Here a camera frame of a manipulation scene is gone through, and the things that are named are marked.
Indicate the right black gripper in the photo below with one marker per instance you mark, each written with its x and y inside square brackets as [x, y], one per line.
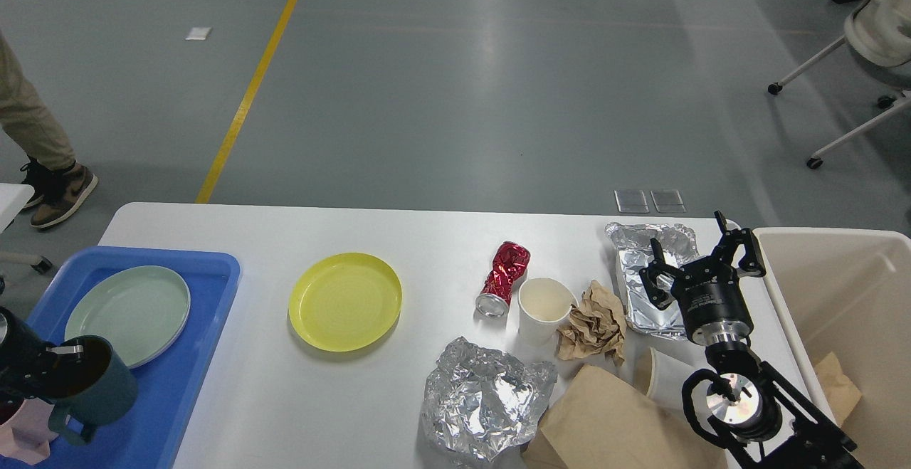
[707, 289]

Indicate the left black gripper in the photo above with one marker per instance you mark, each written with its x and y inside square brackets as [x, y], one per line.
[27, 359]

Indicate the dark teal mug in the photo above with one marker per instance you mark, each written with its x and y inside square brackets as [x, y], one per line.
[90, 391]

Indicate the pink mug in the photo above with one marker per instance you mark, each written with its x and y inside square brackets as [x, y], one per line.
[25, 434]

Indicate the yellow plate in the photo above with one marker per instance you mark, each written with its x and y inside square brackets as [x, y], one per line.
[345, 302]

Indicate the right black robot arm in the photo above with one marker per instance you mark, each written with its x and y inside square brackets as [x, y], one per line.
[741, 404]

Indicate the aluminium foil tray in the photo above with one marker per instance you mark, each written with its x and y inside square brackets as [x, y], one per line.
[632, 244]

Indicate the floor socket plate right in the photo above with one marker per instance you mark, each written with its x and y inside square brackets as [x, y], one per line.
[668, 201]

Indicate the floor socket plate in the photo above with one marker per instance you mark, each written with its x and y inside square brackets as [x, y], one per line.
[668, 201]
[632, 202]

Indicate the pale green plate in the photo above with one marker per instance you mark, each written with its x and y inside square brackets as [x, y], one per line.
[140, 311]

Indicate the floor socket plate left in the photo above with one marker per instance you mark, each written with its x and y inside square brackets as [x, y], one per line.
[632, 202]

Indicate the tipped white paper cup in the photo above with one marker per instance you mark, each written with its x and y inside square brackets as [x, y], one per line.
[660, 378]

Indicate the blue plastic tray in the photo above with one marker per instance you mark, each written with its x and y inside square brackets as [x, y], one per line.
[149, 435]

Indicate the crumpled brown paper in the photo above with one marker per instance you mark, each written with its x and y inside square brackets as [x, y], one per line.
[597, 325]

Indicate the beige plastic bin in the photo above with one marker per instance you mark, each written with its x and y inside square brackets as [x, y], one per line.
[847, 291]

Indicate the white side table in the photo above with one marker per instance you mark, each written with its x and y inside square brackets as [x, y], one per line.
[13, 199]

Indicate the person in khaki trousers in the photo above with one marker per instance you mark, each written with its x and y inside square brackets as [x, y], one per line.
[60, 184]

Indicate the brown paper bag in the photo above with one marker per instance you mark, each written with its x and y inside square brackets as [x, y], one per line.
[602, 422]

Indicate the brown paper in bin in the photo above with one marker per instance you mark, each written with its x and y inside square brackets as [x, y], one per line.
[840, 391]

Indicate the crushed red can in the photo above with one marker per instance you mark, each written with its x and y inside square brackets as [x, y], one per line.
[509, 264]

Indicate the crumpled aluminium foil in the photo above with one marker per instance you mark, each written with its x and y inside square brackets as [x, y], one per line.
[479, 403]

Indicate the white office chair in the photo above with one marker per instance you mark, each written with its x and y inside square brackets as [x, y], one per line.
[877, 36]

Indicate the white floor marker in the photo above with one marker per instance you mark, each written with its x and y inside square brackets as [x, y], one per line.
[198, 33]

